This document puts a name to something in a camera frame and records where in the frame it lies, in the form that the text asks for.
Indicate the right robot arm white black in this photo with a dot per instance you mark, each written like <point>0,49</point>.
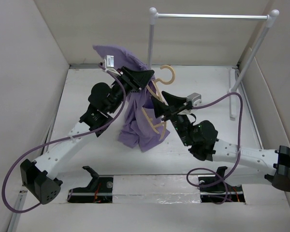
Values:
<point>251,166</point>

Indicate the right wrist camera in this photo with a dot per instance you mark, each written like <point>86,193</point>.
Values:
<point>193,100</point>

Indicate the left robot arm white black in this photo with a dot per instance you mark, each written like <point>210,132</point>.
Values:
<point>40,176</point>

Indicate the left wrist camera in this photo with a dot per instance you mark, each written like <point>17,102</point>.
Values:
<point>108,62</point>

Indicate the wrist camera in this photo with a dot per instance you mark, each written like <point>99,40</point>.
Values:
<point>193,100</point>
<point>108,62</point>

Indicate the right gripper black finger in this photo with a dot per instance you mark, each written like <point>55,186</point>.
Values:
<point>173,100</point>
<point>162,110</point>

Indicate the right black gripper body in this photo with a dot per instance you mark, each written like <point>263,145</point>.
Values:
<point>182,125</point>

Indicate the purple t shirt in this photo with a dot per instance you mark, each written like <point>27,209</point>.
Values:
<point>139,116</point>

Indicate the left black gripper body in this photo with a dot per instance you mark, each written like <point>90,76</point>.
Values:
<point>117,89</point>

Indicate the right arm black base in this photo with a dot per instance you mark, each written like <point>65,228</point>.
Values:
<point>215,194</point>

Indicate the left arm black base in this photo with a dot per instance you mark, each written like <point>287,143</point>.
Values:
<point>98,190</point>

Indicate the wooden clothes hanger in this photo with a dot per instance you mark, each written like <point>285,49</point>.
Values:
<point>161,127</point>

